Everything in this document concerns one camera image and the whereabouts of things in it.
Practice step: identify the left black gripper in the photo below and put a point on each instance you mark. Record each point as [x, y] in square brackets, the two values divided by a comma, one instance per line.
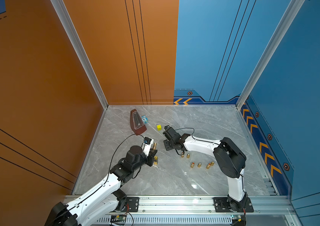
[150, 157]

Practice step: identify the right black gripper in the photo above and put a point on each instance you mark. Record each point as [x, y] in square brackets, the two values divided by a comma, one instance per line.
[167, 147]

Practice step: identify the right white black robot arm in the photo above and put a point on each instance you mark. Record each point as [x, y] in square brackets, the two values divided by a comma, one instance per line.
[229, 158]

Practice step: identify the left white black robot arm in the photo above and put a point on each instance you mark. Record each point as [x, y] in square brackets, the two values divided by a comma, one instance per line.
[104, 197]

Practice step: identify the dark red metronome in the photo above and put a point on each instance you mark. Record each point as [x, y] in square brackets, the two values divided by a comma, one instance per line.
[136, 123]

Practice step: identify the small blue owl toy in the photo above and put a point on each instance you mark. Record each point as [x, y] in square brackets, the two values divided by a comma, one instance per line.
[144, 119]

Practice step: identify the left green circuit board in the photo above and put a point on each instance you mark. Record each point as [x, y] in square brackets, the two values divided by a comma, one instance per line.
[118, 220]

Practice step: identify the green circuit board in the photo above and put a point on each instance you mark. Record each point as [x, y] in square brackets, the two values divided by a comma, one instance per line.
[240, 220]
[118, 220]

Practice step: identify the right green circuit board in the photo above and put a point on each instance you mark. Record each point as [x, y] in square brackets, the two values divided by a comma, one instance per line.
[240, 220]

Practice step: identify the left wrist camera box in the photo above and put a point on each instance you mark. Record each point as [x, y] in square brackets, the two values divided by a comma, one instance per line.
[148, 144]

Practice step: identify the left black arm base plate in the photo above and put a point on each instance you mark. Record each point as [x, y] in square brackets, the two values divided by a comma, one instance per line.
[130, 204]

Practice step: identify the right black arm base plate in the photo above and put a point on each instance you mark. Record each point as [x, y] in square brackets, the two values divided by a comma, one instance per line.
[226, 204]

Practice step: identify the aluminium front rail frame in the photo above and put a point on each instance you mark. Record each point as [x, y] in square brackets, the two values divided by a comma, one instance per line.
[188, 209]

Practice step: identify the left aluminium corner post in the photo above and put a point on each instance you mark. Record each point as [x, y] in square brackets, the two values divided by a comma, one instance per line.
[67, 23]

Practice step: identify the aluminium corner post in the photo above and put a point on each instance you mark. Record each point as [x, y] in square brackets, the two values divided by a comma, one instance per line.
[276, 38]
[67, 23]

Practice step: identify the right aluminium corner post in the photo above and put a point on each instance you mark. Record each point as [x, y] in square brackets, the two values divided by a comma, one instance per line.
[276, 38]

